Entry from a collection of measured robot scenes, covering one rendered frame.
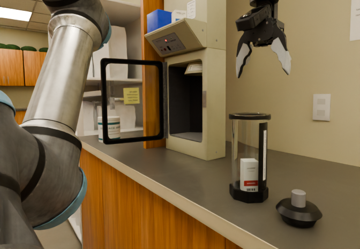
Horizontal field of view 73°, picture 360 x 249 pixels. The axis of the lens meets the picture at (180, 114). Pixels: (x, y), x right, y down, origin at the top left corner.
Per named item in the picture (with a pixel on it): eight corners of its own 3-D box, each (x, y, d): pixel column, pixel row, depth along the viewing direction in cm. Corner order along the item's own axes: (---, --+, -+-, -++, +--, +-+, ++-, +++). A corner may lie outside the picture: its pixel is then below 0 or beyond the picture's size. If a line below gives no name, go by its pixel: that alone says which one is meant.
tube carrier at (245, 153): (275, 190, 68) (276, 113, 66) (260, 203, 59) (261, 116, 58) (239, 181, 75) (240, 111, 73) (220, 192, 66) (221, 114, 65)
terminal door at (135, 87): (164, 139, 126) (163, 61, 123) (103, 145, 113) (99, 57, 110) (163, 138, 127) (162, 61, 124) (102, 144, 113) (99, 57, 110)
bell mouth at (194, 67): (204, 76, 129) (203, 65, 129) (229, 73, 115) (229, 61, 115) (177, 75, 119) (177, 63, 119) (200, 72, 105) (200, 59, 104)
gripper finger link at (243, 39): (248, 62, 66) (265, 31, 62) (245, 62, 64) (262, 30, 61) (234, 55, 68) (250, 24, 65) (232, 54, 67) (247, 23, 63)
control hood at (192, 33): (164, 57, 125) (164, 37, 124) (207, 47, 99) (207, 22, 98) (144, 55, 118) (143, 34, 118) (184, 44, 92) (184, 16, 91)
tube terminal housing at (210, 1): (201, 142, 143) (201, 7, 137) (246, 152, 117) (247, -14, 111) (165, 148, 129) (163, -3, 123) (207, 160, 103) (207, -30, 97)
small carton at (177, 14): (182, 28, 107) (182, 14, 107) (186, 25, 103) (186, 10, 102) (171, 27, 106) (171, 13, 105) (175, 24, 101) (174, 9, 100)
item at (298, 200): (325, 218, 54) (326, 189, 54) (316, 237, 47) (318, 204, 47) (282, 206, 60) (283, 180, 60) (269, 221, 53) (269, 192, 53)
